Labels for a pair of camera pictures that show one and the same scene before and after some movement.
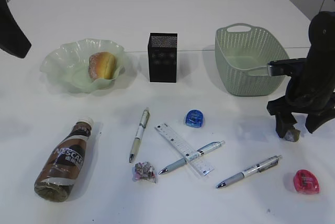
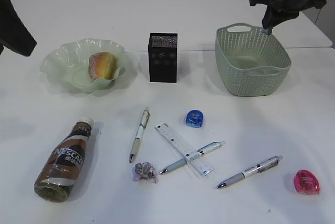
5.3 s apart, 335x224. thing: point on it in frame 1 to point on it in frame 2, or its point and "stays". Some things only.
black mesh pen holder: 162,52 stays
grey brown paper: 292,135 to 267,32
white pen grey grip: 258,168 stays
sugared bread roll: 102,65 stays
